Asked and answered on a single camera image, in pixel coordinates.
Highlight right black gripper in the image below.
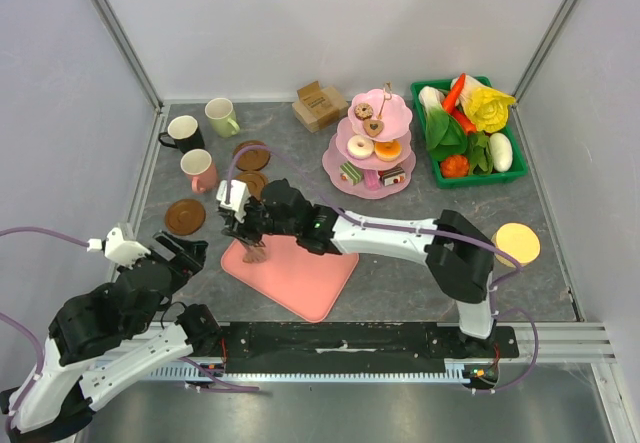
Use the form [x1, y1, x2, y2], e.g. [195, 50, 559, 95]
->
[224, 196, 299, 246]

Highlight metal serving tongs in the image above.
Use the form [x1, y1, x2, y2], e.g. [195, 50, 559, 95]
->
[242, 243, 267, 264]

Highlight green layered cake slice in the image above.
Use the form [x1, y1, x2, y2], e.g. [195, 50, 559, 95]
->
[340, 161, 363, 186]

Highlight small orange glazed donut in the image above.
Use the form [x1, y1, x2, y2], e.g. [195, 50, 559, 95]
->
[374, 140, 403, 162]

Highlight heart shaped cookie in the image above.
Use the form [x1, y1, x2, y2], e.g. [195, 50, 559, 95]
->
[363, 118, 385, 139]

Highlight small chocolate nut donut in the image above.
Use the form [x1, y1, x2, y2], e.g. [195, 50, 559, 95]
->
[354, 102, 374, 120]

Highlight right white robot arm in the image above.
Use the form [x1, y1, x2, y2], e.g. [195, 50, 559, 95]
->
[216, 179, 496, 357]

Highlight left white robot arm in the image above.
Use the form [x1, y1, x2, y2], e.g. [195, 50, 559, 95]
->
[1, 225, 221, 442]

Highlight brown saucer middle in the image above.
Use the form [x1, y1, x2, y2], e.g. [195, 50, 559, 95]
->
[234, 171, 269, 200]

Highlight brown saucer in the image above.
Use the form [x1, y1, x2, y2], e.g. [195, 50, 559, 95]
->
[164, 199, 206, 236]
[234, 171, 269, 200]
[233, 140, 271, 171]

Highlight brown saucer lower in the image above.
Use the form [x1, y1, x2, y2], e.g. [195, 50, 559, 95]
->
[164, 199, 206, 236]

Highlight brown saucer upper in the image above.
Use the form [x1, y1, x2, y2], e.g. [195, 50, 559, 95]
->
[233, 140, 271, 171]

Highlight pink serving tray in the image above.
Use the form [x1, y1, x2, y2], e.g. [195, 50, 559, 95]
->
[221, 236, 359, 323]

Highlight pink mug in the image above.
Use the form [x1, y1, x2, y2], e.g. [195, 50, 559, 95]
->
[180, 149, 218, 194]

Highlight pink layered cake slice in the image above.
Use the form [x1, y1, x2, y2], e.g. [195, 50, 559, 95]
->
[363, 169, 380, 191]

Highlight pink three tier stand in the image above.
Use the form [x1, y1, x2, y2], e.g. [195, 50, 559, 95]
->
[322, 82, 416, 200]

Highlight cardboard box stack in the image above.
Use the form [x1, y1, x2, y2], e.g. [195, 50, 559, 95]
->
[292, 81, 349, 133]

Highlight green mug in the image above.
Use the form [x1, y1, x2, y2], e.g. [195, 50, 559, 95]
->
[205, 98, 240, 138]

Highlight chocolate cake slice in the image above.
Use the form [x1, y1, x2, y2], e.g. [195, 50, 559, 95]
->
[378, 165, 406, 187]

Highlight black mug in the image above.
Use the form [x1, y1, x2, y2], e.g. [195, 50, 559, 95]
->
[158, 115, 205, 154]

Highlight orange pumpkin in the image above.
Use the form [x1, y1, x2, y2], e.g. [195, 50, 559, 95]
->
[440, 155, 470, 179]

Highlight green bok choy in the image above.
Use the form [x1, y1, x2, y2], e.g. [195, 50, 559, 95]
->
[419, 86, 468, 162]

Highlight red chili pepper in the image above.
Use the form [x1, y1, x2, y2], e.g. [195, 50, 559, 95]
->
[442, 73, 466, 114]

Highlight spinach leaves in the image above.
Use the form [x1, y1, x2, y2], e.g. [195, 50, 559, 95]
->
[465, 132, 494, 176]

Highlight white eggplant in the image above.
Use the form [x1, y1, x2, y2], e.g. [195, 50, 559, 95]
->
[489, 133, 513, 173]

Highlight yellow napa cabbage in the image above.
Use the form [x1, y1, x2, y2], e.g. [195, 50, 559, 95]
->
[459, 76, 516, 133]

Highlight yellow round sponge cake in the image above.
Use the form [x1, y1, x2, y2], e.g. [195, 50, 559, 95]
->
[491, 222, 541, 266]

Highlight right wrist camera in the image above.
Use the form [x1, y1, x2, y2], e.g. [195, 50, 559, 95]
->
[216, 179, 251, 223]

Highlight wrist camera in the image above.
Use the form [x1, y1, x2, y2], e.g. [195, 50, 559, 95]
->
[216, 179, 251, 223]
[86, 222, 151, 269]

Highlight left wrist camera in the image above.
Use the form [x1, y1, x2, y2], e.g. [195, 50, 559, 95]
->
[86, 222, 151, 269]

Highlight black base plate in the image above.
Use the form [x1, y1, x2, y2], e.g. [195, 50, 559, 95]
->
[202, 322, 519, 376]

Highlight white cable duct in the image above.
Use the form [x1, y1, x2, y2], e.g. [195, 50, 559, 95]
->
[143, 361, 472, 384]

